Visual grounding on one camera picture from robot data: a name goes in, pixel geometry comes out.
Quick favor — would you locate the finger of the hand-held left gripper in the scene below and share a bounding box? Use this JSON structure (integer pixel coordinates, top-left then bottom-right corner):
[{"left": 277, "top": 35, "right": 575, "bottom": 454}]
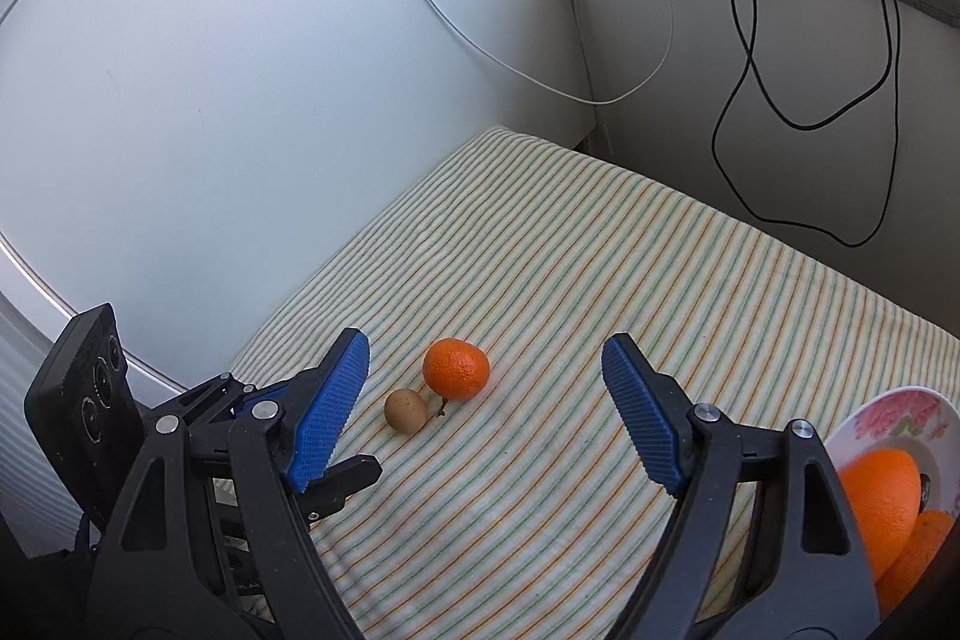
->
[
  {"left": 180, "top": 374, "right": 260, "bottom": 422},
  {"left": 304, "top": 455, "right": 383, "bottom": 517}
]

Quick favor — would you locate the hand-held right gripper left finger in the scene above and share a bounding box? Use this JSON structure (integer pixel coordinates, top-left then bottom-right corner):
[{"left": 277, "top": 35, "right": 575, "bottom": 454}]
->
[{"left": 86, "top": 327, "right": 372, "bottom": 640}]

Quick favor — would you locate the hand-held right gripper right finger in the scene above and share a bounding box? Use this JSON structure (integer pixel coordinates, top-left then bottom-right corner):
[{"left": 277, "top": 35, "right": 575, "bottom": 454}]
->
[{"left": 600, "top": 332, "right": 882, "bottom": 640}]

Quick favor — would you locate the brown kiwi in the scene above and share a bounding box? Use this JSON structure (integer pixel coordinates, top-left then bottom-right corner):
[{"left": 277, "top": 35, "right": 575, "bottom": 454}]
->
[{"left": 384, "top": 388, "right": 426, "bottom": 435}]

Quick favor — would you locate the orange mandarin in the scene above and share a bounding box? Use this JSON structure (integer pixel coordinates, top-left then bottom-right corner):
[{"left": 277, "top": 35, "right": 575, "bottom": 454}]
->
[{"left": 422, "top": 337, "right": 491, "bottom": 401}]

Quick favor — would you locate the large round orange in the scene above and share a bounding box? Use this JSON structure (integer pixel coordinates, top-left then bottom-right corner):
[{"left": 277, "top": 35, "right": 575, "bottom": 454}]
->
[{"left": 836, "top": 449, "right": 922, "bottom": 585}]

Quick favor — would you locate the floral white plate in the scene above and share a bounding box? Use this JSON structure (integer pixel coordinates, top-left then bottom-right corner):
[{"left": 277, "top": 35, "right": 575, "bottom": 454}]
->
[{"left": 821, "top": 385, "right": 960, "bottom": 581}]

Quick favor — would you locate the large tangerine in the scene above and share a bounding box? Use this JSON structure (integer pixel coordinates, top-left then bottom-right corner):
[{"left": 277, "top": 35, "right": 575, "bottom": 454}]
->
[{"left": 874, "top": 510, "right": 955, "bottom": 618}]

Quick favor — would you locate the striped tablecloth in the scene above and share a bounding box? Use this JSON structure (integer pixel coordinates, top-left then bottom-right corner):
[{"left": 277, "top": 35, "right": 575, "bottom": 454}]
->
[{"left": 214, "top": 126, "right": 960, "bottom": 640}]

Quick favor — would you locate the black looped cable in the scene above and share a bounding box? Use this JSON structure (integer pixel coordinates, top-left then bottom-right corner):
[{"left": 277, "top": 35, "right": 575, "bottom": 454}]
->
[{"left": 711, "top": 0, "right": 902, "bottom": 249}]

